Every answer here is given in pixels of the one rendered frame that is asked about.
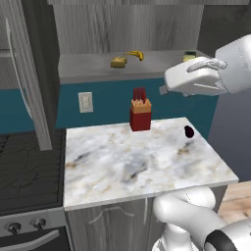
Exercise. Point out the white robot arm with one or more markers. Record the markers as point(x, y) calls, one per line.
point(192, 219)

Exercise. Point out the white wall outlet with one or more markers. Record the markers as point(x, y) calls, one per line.
point(85, 102)

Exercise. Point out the yellow and green sponge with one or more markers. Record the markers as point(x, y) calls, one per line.
point(189, 56)

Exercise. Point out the grey base cabinet door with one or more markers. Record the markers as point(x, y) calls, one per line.
point(111, 227)

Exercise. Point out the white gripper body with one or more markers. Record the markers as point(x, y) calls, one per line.
point(192, 78)

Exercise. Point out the grey wall cabinet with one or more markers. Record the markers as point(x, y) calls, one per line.
point(130, 29)

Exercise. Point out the dark purple eggplant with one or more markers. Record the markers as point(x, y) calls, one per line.
point(189, 131)

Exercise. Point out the yellow banana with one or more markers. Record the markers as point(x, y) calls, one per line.
point(136, 54)

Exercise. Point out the red knife block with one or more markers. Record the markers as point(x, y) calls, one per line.
point(140, 116)

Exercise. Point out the black and silver stove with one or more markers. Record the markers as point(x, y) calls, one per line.
point(31, 176)

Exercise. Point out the black stove knob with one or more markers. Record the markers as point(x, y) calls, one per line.
point(14, 227)
point(39, 223)

